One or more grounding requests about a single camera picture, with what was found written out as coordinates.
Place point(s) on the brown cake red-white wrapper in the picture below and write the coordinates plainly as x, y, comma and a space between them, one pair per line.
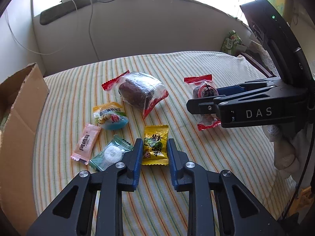
140, 90

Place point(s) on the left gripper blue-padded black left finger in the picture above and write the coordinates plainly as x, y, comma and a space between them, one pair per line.
88, 195

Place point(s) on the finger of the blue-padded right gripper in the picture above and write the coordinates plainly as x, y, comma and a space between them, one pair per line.
236, 89

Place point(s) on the green tissue box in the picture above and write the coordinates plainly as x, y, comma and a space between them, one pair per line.
230, 42

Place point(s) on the white gloved hand cloth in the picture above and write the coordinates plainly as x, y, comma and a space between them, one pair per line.
289, 160

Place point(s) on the yellow blue jelly cup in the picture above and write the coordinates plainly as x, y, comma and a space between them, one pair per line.
110, 116

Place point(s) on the red-wrapped dark date snack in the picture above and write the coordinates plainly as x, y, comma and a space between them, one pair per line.
203, 87

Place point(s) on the cardboard box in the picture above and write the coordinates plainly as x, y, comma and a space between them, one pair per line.
23, 96

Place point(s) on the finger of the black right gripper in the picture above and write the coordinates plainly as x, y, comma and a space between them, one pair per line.
204, 106

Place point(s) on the pink candy sachet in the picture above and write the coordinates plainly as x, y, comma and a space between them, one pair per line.
85, 145

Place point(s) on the yellow candy wrapper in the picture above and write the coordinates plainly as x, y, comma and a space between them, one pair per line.
155, 145

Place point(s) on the black camera box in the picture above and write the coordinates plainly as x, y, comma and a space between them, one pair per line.
278, 40

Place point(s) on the striped table cloth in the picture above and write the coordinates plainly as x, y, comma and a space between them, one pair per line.
73, 93

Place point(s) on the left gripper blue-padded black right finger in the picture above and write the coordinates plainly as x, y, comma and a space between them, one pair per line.
218, 198

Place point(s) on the dark window sill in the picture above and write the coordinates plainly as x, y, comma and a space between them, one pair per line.
69, 6

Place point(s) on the green mint candy wrapper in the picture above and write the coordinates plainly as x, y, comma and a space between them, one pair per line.
112, 153

